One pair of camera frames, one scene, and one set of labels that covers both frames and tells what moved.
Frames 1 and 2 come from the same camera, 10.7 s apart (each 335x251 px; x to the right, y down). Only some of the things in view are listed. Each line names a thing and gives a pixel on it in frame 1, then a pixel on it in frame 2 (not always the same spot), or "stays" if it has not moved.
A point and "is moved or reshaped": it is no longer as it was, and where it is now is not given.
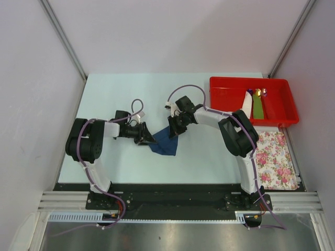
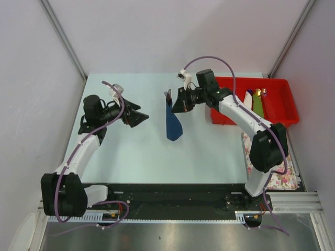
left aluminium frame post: (50, 11) stays
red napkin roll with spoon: (268, 114) stays
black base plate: (173, 202) stays
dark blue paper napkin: (165, 146) is moved or reshaped
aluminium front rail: (282, 201) stays
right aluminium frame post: (293, 37) stays
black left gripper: (147, 138) → (135, 117)
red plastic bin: (227, 94) stays
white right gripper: (174, 130) → (182, 105)
